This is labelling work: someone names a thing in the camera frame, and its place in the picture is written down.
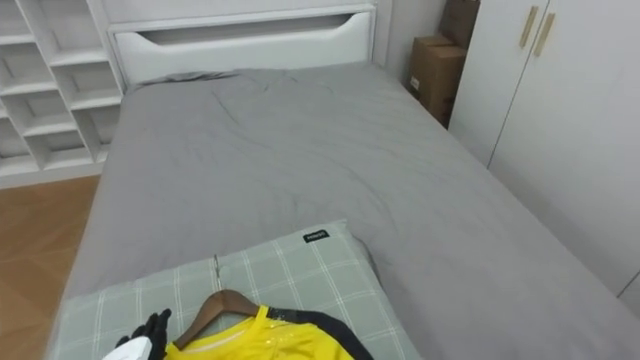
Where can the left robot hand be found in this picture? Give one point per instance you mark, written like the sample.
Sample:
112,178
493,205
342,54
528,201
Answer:
150,337

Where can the tall brown cardboard box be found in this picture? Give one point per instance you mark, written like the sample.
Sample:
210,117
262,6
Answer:
459,22

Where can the wooden clothes hanger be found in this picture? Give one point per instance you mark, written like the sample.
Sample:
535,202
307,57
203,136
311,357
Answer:
220,305

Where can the yellow and black shirt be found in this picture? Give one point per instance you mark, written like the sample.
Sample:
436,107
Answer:
280,337

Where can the white shelf unit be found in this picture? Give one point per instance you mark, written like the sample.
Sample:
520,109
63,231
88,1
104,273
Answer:
47,85

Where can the green checked pillow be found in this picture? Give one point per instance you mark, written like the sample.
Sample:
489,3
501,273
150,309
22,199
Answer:
310,280

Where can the grey bed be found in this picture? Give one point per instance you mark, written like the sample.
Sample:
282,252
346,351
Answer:
280,150

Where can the white wardrobe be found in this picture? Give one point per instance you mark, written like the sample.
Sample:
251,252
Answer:
560,125

